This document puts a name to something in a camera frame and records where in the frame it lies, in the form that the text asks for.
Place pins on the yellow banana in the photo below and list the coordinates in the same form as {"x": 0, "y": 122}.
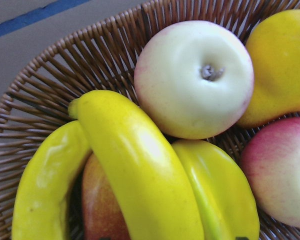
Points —
{"x": 43, "y": 195}
{"x": 146, "y": 176}

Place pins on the pale apple with stem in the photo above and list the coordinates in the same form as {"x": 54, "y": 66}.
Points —
{"x": 195, "y": 79}

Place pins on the yellow green fruit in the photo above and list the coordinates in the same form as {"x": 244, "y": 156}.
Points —
{"x": 225, "y": 200}

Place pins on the red yellow apple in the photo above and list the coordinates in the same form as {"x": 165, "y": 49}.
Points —
{"x": 271, "y": 163}

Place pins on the yellow pear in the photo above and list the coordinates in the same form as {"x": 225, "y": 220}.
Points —
{"x": 274, "y": 48}

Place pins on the red mango fruit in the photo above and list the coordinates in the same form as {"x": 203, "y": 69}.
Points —
{"x": 102, "y": 216}

